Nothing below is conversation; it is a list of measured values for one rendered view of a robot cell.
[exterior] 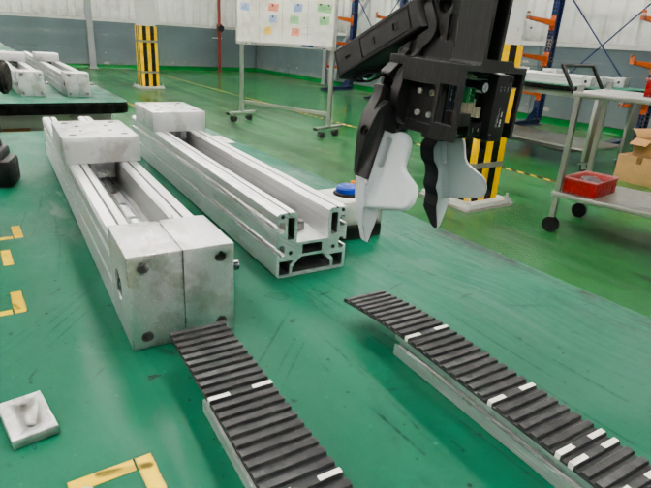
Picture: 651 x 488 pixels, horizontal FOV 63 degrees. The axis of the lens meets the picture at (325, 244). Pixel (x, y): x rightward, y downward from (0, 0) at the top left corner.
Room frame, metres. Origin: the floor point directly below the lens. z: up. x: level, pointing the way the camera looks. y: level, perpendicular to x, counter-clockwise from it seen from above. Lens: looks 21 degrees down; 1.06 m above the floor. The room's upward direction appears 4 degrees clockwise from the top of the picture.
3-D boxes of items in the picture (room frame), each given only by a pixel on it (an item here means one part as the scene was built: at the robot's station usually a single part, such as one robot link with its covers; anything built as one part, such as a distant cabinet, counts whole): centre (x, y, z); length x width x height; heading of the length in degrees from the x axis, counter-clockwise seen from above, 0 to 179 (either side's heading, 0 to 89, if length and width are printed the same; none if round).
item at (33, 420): (0.32, 0.21, 0.78); 0.05 x 0.03 x 0.01; 42
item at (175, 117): (1.17, 0.36, 0.87); 0.16 x 0.11 x 0.07; 32
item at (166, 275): (0.49, 0.14, 0.83); 0.12 x 0.09 x 0.10; 122
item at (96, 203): (0.86, 0.39, 0.82); 0.80 x 0.10 x 0.09; 32
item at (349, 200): (0.79, -0.02, 0.81); 0.10 x 0.08 x 0.06; 122
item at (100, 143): (0.86, 0.39, 0.87); 0.16 x 0.11 x 0.07; 32
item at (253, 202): (0.96, 0.23, 0.82); 0.80 x 0.10 x 0.09; 32
